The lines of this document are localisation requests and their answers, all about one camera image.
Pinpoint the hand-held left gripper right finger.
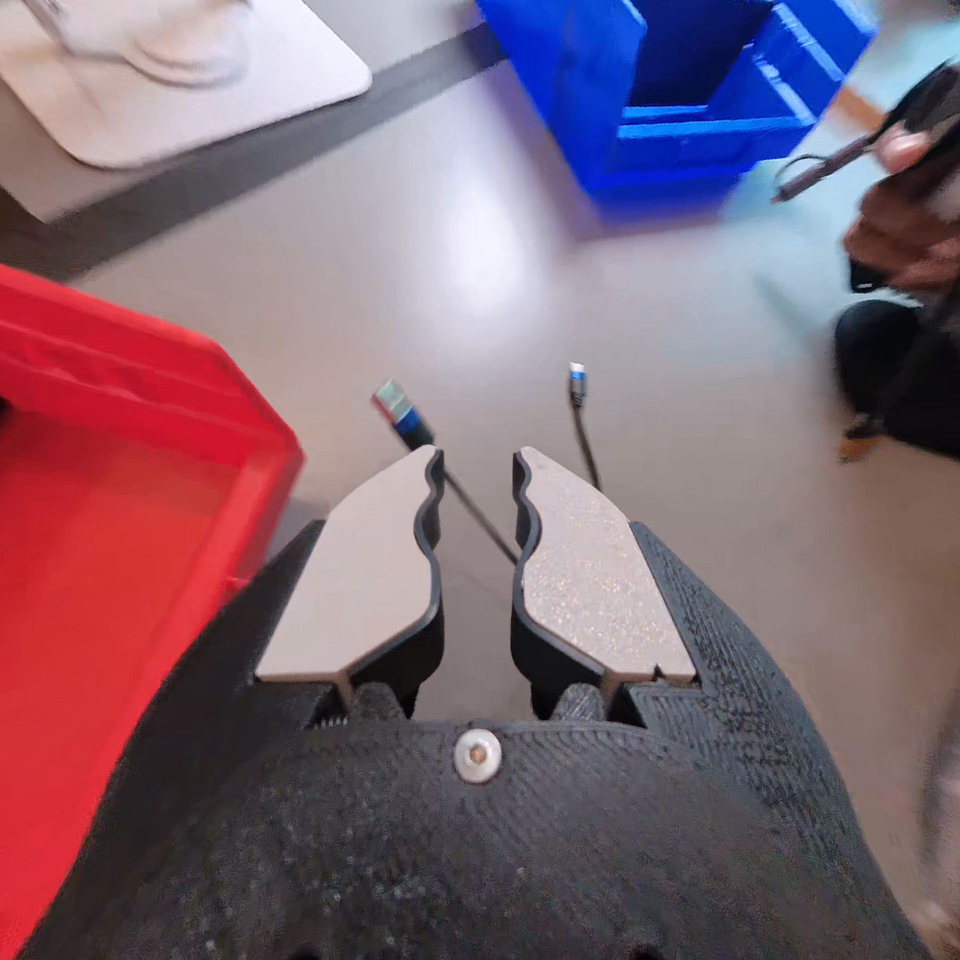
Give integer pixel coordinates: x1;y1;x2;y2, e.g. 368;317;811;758
511;447;700;717

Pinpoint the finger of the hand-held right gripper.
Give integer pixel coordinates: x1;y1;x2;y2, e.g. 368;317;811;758
879;129;933;175

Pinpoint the blue plastic bin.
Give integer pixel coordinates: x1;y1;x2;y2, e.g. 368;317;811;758
474;0;880;219

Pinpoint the white wooden tablet stand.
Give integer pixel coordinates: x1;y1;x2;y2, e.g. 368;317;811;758
0;0;374;170

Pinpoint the black usb-c cable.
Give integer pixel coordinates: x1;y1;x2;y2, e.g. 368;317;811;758
369;362;605;567

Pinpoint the red plastic bin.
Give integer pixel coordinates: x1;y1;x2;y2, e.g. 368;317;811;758
0;262;305;960

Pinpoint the slim silver usb hub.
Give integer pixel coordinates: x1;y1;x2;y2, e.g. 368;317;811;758
772;135;894;204

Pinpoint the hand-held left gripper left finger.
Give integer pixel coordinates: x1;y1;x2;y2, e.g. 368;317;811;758
255;444;447;715

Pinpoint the person's right hand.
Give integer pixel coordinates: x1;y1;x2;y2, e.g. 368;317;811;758
843;150;960;292

